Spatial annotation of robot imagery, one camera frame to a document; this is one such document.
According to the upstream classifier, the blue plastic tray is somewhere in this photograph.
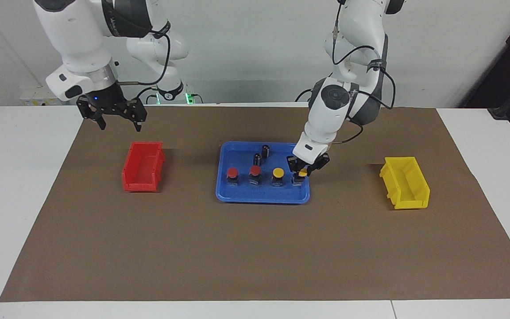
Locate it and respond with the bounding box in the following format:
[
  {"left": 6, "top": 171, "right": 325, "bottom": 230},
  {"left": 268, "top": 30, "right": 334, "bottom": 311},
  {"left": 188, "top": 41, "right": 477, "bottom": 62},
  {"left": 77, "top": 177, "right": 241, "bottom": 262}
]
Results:
[{"left": 216, "top": 141, "right": 311, "bottom": 204}]

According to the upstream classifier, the red plastic bin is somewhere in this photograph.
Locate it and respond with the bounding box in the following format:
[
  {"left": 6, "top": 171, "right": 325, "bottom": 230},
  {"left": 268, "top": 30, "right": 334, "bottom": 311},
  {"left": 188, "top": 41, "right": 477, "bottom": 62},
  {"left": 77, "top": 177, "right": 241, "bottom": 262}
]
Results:
[{"left": 121, "top": 141, "right": 166, "bottom": 192}]

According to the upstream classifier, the white power strip box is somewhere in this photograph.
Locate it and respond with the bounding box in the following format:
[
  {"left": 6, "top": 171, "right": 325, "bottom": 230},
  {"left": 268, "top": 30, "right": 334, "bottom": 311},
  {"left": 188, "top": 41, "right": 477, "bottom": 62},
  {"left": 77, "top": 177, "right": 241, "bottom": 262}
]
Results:
[{"left": 19, "top": 86, "right": 61, "bottom": 106}]

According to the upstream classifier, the brown table mat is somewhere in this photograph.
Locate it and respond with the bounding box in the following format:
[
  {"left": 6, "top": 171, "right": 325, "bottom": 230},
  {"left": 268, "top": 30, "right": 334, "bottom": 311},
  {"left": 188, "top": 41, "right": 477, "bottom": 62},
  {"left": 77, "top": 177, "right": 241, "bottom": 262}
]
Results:
[{"left": 0, "top": 105, "right": 510, "bottom": 303}]

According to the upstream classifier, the yellow plastic bin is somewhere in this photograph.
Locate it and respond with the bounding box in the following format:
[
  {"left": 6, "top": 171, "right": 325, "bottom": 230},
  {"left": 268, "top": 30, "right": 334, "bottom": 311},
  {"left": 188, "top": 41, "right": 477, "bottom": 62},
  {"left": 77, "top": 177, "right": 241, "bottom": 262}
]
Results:
[{"left": 379, "top": 156, "right": 431, "bottom": 210}]

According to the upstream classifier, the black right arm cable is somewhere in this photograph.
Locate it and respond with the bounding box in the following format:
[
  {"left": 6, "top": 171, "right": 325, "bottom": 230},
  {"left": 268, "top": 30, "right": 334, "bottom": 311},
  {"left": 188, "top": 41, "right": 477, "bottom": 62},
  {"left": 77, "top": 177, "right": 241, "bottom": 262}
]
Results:
[{"left": 117, "top": 19, "right": 172, "bottom": 87}]

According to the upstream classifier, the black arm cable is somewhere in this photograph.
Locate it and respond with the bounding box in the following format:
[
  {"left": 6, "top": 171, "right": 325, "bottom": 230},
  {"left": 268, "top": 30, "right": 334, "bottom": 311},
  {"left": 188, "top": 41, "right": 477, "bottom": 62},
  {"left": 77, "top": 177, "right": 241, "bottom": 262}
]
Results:
[
  {"left": 117, "top": 19, "right": 172, "bottom": 87},
  {"left": 332, "top": 0, "right": 397, "bottom": 145}
]

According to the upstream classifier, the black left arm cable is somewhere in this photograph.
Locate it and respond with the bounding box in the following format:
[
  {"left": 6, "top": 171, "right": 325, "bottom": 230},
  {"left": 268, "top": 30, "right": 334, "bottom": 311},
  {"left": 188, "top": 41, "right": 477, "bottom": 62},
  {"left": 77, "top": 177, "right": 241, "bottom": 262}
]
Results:
[{"left": 332, "top": 0, "right": 397, "bottom": 145}]

